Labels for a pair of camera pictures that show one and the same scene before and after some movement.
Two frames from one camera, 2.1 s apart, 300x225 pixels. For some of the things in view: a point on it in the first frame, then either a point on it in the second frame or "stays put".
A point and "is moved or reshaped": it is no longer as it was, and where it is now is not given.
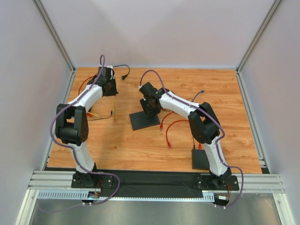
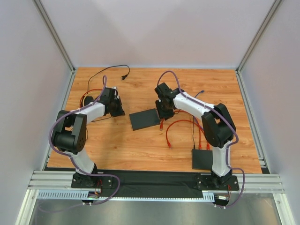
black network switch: x=138 y=120 stays put
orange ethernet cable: x=85 y=79 is moved or reshaped
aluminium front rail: x=48 y=180 stays put
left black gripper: x=112 y=87 → x=117 y=109
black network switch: x=199 y=160 stays put
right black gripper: x=150 y=108 → x=162 y=112
